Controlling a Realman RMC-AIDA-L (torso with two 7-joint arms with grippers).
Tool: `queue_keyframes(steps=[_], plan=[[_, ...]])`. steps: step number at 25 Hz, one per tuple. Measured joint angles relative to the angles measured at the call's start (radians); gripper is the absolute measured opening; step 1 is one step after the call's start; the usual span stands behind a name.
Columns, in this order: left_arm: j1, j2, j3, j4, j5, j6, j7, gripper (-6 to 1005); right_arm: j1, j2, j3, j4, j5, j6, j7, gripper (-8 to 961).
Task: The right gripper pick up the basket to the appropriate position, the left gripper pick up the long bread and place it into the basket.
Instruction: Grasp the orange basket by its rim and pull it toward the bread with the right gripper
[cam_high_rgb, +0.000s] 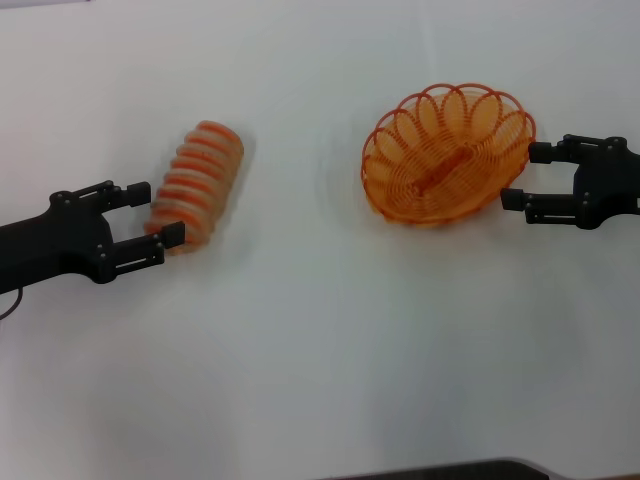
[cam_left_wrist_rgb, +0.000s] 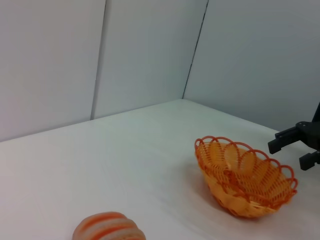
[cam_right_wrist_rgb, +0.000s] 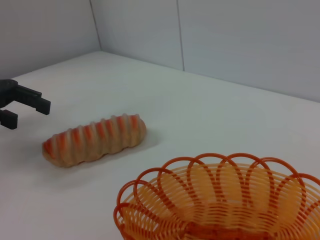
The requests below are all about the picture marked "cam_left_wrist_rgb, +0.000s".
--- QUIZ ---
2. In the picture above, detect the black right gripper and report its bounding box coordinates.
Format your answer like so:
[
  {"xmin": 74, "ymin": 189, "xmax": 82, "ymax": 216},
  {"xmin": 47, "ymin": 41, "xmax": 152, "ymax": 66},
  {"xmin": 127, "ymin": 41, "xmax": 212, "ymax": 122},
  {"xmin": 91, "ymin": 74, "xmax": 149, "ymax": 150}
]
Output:
[{"xmin": 267, "ymin": 101, "xmax": 320, "ymax": 171}]

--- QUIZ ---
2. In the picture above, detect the orange plastic woven basket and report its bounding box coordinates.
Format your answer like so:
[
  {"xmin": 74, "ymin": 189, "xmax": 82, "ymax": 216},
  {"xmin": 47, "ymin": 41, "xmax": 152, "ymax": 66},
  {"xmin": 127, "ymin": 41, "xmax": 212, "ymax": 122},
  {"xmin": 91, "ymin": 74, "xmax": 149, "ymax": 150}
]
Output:
[{"xmin": 194, "ymin": 135, "xmax": 299, "ymax": 219}]

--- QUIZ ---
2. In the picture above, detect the orange striped bread loaf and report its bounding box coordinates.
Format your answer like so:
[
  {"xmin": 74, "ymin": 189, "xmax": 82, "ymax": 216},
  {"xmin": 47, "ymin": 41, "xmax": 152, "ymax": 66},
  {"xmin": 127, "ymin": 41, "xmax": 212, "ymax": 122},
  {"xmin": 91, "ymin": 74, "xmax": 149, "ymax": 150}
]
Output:
[{"xmin": 72, "ymin": 211, "xmax": 147, "ymax": 240}]

